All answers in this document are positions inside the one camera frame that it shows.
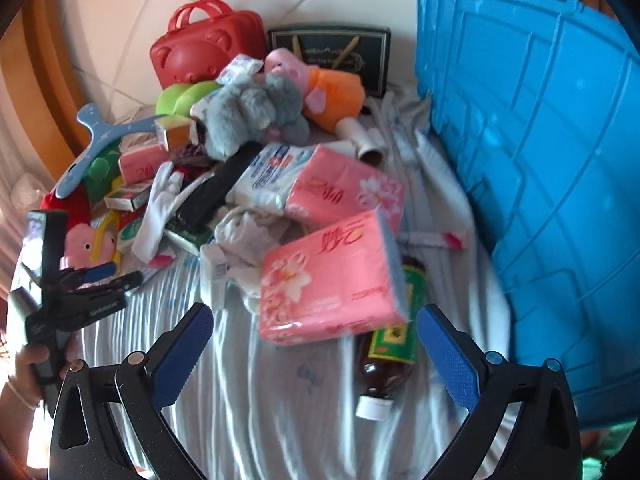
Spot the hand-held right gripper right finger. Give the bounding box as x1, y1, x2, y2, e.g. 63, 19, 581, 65
417, 304, 581, 480

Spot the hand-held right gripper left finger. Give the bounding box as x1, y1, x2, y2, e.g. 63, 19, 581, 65
47, 302, 215, 480

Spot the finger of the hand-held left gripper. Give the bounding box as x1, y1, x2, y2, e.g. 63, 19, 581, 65
75, 271, 144, 297
59, 265, 119, 287

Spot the green white medicine box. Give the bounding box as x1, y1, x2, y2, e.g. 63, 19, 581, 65
116, 212, 152, 256

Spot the large pink tissue pack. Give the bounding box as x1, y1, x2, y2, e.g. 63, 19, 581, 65
284, 144, 406, 237
258, 209, 409, 346

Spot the person's left forearm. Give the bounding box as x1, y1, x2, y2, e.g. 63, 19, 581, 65
0, 375, 45, 463

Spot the person's left hand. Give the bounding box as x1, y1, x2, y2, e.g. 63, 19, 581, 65
7, 335, 82, 406

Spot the yellow ruler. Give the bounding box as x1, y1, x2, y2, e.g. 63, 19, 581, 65
92, 209, 124, 264

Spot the pink pig plush red dress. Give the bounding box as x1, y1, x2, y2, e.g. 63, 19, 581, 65
39, 191, 119, 272

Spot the brown bottle green label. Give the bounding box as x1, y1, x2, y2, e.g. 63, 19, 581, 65
355, 254, 427, 421

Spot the white glove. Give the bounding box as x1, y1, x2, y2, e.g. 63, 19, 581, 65
132, 160, 184, 264

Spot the dark green box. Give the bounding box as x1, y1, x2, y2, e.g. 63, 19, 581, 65
164, 217, 214, 256

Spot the white orange medicine box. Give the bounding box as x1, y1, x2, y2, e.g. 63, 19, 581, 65
104, 182, 152, 212

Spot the white slim box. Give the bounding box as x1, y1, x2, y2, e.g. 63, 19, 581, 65
199, 242, 229, 307

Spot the dark green plush toy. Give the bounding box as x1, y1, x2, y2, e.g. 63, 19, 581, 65
82, 149, 124, 207

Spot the striped grey tablecloth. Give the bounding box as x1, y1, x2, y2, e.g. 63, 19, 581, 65
10, 82, 523, 480

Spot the white crumpled cloth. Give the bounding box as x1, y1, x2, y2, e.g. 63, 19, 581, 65
214, 207, 297, 312

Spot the black rectangular case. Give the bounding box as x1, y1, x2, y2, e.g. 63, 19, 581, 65
174, 145, 262, 231

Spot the blue boomerang toy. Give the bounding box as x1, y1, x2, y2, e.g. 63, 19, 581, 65
54, 103, 167, 199

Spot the white orange small carton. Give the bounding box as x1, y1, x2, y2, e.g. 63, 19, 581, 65
153, 115, 194, 154

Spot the white blue wipes pack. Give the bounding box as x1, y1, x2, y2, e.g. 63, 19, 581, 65
227, 142, 322, 212

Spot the light green plush toy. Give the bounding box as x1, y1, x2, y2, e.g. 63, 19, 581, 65
155, 82, 222, 117

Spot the blue plastic crate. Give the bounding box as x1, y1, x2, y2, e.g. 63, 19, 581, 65
414, 0, 640, 432

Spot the grey fluffy plush toy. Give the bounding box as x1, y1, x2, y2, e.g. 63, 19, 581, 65
202, 72, 311, 162

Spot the white paper roll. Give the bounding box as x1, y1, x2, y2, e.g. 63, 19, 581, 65
335, 117, 386, 165

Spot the white barcode packet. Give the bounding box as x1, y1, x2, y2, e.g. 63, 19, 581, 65
217, 54, 264, 87

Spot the red bear-shaped case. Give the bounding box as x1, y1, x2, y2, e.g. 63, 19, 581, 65
149, 0, 267, 92

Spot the pink pig plush orange dress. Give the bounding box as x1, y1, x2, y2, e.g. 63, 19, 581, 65
263, 47, 364, 134

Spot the black gift box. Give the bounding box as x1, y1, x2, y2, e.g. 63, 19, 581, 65
266, 24, 394, 99

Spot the wooden door frame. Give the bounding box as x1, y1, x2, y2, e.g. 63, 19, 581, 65
0, 0, 87, 162

